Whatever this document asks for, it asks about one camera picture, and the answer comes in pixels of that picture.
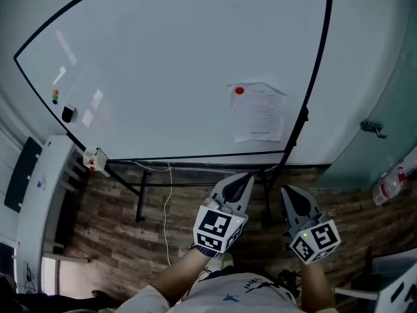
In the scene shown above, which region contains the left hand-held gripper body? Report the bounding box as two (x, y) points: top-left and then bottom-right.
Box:
(193, 196), (250, 258)

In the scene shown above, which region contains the white printed sheet of paper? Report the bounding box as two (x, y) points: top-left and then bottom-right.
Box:
(227, 82), (288, 143)

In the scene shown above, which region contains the white cabinet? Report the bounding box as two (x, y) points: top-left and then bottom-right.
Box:
(15, 134), (89, 295)

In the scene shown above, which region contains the grey metal door fitting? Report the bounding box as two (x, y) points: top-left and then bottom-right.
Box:
(360, 119), (388, 140)

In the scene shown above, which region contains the black whiteboard eraser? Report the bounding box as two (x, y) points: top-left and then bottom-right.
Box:
(61, 104), (78, 124)

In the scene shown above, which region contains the white cable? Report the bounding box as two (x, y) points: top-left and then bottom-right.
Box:
(130, 160), (229, 267)

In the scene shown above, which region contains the black flat panel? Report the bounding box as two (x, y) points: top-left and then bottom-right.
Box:
(3, 136), (44, 213)

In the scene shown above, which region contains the person's right forearm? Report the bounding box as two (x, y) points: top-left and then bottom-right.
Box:
(298, 260), (336, 313)

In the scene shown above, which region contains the person's white shirt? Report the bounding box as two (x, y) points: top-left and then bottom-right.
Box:
(113, 271), (338, 313)

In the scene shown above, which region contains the person's pale green shoe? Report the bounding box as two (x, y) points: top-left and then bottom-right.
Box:
(220, 252), (235, 270)

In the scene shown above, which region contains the person's left forearm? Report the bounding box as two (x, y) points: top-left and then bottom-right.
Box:
(150, 246), (211, 306)

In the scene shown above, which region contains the white whiteboard with black frame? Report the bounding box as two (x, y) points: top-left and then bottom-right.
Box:
(12, 0), (336, 223)

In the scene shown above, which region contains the clear plastic bottle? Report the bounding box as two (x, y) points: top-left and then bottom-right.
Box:
(372, 165), (407, 207)

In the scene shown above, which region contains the white box with black marks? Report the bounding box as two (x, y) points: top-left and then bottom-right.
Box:
(334, 261), (417, 313)

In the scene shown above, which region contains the frosted glass door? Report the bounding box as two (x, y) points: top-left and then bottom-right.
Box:
(312, 0), (417, 190)

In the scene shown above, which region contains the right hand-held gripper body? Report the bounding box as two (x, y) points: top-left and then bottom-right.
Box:
(282, 213), (342, 266)

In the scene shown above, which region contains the white marker holder box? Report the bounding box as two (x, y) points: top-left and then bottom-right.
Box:
(83, 147), (111, 178)

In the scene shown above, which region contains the black device on floor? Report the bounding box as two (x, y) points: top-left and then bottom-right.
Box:
(278, 269), (302, 298)

